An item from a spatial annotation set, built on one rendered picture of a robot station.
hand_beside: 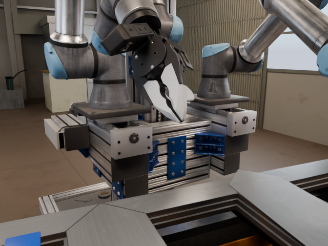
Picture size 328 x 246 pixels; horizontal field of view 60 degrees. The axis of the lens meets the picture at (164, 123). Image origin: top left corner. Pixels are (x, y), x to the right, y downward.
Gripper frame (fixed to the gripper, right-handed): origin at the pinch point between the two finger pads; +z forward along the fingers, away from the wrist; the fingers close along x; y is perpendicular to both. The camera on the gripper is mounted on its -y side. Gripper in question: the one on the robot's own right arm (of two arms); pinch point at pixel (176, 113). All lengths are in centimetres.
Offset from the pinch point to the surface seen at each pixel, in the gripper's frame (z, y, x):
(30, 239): 6.5, -5.2, 35.3
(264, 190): 13.7, 45.7, 6.5
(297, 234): 24.9, 30.6, 0.2
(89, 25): -533, 420, 316
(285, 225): 22.6, 32.3, 2.2
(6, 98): -405, 283, 508
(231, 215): 16, 61, 25
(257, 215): 18.6, 35.6, 8.1
